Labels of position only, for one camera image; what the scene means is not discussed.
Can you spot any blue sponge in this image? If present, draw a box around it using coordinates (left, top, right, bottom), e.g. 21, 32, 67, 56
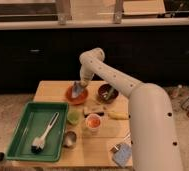
112, 143, 132, 167

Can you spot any wooden block with knife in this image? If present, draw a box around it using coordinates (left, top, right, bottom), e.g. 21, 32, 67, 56
83, 107, 104, 117

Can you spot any red bowl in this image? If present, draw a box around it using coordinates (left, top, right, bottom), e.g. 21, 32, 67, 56
65, 86, 88, 105

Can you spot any white cup orange inside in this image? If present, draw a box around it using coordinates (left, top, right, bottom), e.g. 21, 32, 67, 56
85, 114, 101, 132

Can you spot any small metal cup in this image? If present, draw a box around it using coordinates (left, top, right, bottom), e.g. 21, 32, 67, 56
63, 131, 77, 148

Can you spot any green plastic tray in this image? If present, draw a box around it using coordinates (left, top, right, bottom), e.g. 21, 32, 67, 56
6, 102, 69, 162

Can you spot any grey towel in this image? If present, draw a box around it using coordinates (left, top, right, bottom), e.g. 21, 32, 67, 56
71, 81, 84, 98

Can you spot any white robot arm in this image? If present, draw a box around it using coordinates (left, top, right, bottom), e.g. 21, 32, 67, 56
79, 48, 183, 171

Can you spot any small wooden table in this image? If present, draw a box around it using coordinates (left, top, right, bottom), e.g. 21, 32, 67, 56
10, 81, 130, 168

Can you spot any dark brown bowl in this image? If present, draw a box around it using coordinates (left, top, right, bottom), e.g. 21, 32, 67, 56
97, 84, 119, 104

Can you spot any black cabinet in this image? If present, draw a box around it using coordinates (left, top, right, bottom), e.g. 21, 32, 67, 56
0, 26, 189, 94

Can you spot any yellow banana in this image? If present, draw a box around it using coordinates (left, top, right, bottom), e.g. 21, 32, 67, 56
108, 111, 129, 120

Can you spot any green cup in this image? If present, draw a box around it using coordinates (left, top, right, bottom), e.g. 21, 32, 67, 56
67, 110, 81, 125

